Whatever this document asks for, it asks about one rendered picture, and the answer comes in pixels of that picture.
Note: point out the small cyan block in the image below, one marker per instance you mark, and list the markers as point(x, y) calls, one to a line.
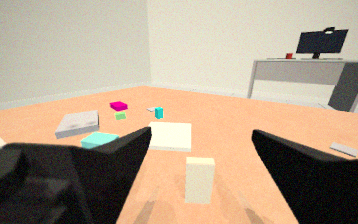
point(158, 112)

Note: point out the small green block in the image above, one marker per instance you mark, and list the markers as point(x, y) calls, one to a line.
point(120, 115)

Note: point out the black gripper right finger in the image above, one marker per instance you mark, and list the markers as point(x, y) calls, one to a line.
point(319, 187)

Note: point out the magenta flat block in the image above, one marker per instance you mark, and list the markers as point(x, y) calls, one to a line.
point(118, 106)

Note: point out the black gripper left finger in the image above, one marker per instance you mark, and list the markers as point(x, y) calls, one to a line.
point(102, 177)

